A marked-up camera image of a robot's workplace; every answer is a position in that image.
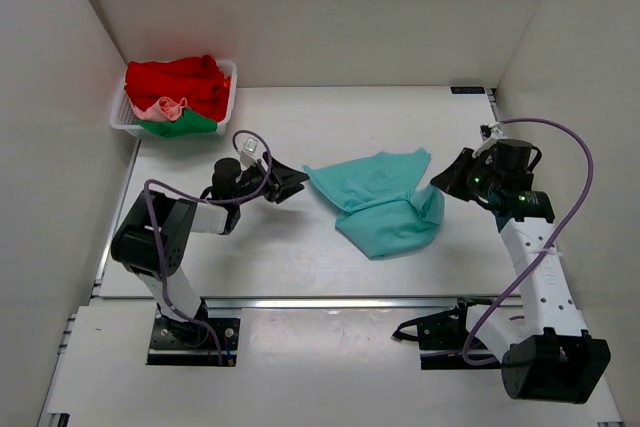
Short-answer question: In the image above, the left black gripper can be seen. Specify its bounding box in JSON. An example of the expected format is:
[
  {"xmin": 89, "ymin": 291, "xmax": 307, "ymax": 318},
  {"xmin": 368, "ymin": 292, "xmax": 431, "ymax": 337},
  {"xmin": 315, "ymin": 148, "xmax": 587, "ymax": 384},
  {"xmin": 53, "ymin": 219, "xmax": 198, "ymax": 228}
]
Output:
[{"xmin": 234, "ymin": 150, "xmax": 309, "ymax": 204}]

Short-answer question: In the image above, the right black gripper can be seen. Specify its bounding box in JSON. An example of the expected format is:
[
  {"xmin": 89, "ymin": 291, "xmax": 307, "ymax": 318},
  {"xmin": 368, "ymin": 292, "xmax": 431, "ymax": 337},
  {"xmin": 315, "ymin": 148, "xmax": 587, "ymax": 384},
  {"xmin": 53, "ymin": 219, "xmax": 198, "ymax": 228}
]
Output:
[{"xmin": 430, "ymin": 149, "xmax": 500, "ymax": 203}]

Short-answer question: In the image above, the teal t shirt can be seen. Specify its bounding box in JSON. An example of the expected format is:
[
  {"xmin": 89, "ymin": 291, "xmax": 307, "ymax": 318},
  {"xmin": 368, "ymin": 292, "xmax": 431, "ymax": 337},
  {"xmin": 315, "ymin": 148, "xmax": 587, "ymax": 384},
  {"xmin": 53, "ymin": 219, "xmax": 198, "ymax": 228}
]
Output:
[{"xmin": 303, "ymin": 147, "xmax": 445, "ymax": 260}]

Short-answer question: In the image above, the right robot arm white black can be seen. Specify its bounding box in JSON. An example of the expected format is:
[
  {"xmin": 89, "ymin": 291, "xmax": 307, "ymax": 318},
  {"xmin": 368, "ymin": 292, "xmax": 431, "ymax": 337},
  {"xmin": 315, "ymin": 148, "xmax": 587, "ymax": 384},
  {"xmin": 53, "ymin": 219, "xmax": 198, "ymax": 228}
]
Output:
[{"xmin": 431, "ymin": 139, "xmax": 611, "ymax": 404}]

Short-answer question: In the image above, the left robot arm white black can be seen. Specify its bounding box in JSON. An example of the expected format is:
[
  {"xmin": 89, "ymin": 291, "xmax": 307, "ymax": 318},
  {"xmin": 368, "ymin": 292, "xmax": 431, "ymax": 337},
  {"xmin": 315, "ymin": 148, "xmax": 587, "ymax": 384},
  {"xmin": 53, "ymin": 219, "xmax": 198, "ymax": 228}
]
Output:
[{"xmin": 110, "ymin": 157, "xmax": 309, "ymax": 348}]

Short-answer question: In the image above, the dark label plate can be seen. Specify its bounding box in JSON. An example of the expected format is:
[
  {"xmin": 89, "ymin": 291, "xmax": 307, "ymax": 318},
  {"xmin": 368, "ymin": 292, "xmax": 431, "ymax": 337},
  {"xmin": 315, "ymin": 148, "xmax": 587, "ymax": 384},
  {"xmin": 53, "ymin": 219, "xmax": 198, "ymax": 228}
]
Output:
[{"xmin": 450, "ymin": 86, "xmax": 485, "ymax": 95}]

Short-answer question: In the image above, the green t shirt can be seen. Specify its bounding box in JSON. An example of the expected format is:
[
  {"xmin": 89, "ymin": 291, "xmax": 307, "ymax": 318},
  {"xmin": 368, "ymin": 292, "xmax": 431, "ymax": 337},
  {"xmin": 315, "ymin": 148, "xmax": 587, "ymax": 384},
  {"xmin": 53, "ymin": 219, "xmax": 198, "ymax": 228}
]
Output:
[{"xmin": 138, "ymin": 109, "xmax": 218, "ymax": 139}]

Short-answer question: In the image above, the red t shirt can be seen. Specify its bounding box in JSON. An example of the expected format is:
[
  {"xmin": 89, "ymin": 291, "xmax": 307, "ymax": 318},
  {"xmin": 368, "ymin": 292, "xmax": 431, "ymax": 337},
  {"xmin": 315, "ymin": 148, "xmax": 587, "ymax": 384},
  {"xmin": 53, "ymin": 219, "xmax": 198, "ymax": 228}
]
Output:
[{"xmin": 125, "ymin": 55, "xmax": 231, "ymax": 121}]

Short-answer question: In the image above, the pink t shirt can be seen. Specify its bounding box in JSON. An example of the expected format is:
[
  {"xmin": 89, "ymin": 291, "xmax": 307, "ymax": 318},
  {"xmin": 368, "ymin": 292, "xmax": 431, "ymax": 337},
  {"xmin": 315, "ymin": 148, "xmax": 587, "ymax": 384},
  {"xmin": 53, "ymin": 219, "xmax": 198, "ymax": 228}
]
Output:
[{"xmin": 131, "ymin": 97, "xmax": 189, "ymax": 122}]

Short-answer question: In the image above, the white plastic basket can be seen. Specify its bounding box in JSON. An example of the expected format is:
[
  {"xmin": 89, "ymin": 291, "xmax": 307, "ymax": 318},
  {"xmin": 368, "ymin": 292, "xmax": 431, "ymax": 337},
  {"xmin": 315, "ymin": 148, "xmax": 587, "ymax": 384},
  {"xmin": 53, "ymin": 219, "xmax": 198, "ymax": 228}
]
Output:
[{"xmin": 109, "ymin": 55, "xmax": 237, "ymax": 140}]

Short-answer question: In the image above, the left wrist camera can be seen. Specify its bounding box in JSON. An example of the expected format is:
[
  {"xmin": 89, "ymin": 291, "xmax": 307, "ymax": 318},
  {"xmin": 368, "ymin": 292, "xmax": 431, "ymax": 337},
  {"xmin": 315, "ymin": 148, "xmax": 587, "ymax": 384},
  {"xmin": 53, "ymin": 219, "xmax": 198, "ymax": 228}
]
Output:
[{"xmin": 239, "ymin": 136, "xmax": 260, "ymax": 169}]

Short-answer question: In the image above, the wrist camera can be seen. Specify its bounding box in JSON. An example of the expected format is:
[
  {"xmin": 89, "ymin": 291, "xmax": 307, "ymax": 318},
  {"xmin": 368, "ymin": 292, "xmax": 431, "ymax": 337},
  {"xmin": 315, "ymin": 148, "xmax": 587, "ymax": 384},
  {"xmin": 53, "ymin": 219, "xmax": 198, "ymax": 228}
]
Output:
[
  {"xmin": 239, "ymin": 136, "xmax": 260, "ymax": 169},
  {"xmin": 480, "ymin": 122, "xmax": 507, "ymax": 151}
]

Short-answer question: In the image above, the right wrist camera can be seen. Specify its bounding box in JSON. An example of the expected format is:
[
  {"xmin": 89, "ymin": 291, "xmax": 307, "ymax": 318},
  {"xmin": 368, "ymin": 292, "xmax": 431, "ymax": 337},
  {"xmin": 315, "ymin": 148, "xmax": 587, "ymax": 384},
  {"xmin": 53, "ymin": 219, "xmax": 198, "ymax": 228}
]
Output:
[{"xmin": 480, "ymin": 122, "xmax": 507, "ymax": 151}]

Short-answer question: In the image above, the aluminium rail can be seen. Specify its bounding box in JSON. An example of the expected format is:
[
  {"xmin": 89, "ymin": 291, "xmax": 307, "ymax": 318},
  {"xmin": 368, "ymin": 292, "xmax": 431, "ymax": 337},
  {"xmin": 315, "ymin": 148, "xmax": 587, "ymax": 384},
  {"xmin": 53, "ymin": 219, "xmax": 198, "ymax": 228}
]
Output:
[{"xmin": 199, "ymin": 296, "xmax": 521, "ymax": 311}]

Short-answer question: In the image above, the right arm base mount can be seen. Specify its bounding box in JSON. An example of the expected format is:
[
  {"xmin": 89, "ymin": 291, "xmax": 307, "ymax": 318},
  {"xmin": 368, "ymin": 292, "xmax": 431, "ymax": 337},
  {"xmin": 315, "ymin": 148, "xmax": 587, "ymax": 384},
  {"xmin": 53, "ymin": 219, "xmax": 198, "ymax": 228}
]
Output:
[{"xmin": 391, "ymin": 298, "xmax": 500, "ymax": 371}]

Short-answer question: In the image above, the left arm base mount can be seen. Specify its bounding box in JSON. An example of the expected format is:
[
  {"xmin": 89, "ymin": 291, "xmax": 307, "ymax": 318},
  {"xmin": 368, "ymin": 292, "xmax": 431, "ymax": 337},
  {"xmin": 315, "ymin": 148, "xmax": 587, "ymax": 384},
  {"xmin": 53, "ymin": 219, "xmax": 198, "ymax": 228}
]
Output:
[{"xmin": 146, "ymin": 309, "xmax": 241, "ymax": 368}]

